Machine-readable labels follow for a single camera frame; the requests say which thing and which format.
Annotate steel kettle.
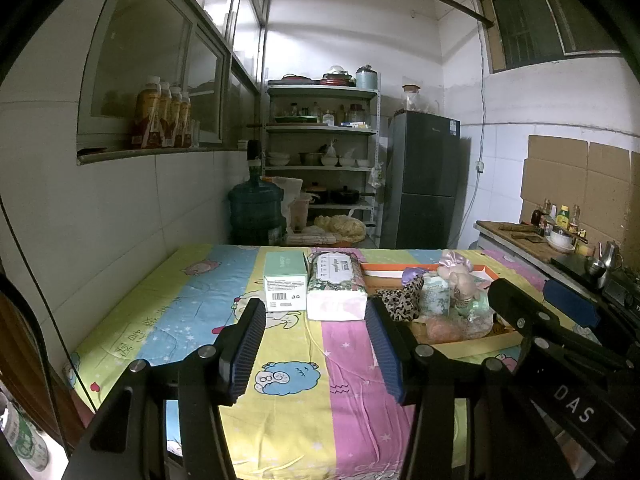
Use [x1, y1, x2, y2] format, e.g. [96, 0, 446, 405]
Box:
[585, 240, 623, 276]

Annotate thin black cable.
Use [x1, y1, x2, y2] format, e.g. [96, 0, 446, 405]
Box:
[0, 192, 68, 366]

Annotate green item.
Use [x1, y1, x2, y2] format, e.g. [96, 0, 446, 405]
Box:
[450, 290, 498, 338]

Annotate dark grey refrigerator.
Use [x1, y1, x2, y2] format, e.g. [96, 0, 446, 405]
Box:
[387, 110, 462, 251]

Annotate cardboard sheet on wall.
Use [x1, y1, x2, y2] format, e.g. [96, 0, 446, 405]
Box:
[520, 135, 640, 251]

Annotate black frying pan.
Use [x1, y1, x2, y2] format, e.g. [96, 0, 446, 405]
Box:
[305, 184, 376, 206]

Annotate row of condiment bottles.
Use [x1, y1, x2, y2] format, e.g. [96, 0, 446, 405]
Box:
[531, 199, 583, 233]

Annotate high wall window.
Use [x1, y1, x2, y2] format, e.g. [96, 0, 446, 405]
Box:
[475, 0, 631, 73]

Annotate pink satin scrunchie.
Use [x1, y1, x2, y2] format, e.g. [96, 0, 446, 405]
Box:
[437, 249, 473, 273]

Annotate black flat cooktop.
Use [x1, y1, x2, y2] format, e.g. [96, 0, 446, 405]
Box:
[550, 254, 608, 288]

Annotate red rimmed basin with lid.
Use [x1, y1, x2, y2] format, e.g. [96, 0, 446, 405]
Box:
[320, 66, 353, 86]

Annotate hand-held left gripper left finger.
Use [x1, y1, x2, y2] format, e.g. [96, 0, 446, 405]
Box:
[62, 297, 268, 480]

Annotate white green plastic bottle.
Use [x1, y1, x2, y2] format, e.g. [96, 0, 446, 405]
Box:
[0, 390, 51, 473]

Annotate floral tissue pack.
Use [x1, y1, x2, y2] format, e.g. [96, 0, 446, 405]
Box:
[306, 250, 368, 322]

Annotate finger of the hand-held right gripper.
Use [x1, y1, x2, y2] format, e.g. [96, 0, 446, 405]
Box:
[486, 277, 608, 368]
[541, 277, 640, 361]

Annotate row of shelf jars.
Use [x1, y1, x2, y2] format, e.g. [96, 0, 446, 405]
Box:
[274, 101, 371, 126]

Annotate glass sliding cabinet window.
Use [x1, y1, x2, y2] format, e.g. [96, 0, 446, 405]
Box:
[76, 0, 271, 166]

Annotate kitchen counter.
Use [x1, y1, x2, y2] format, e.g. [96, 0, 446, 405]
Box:
[474, 220, 640, 311]

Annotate blue water jug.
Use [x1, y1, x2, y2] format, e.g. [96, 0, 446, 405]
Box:
[228, 157, 287, 246]

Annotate leopard print scrunchie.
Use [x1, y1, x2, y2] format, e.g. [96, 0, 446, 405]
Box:
[376, 277, 426, 323]

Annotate row of white bowls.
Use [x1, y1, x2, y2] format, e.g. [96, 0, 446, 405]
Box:
[267, 140, 371, 168]

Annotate black gas stove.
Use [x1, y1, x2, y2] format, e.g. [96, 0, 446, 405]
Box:
[602, 267, 640, 323]

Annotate mint green box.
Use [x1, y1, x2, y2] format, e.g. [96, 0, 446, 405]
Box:
[263, 251, 310, 313]

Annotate white bowl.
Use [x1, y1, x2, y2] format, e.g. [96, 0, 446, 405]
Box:
[546, 227, 577, 253]

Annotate pale wrapped bundle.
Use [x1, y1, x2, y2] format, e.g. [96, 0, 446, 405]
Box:
[286, 225, 341, 247]

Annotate wall cable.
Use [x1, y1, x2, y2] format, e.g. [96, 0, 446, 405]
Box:
[457, 25, 488, 246]

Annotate white sack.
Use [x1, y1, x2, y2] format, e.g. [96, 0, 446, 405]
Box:
[262, 176, 303, 216]

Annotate cardboard tray with orange rim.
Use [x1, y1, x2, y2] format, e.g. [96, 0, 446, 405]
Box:
[360, 260, 526, 361]

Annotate clear plastic jug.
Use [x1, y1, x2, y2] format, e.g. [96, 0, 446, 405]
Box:
[289, 195, 316, 233]

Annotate white metal shelf rack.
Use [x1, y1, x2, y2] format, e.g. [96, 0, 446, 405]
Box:
[264, 80, 381, 248]

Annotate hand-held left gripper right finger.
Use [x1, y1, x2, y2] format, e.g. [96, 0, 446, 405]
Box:
[364, 297, 576, 480]

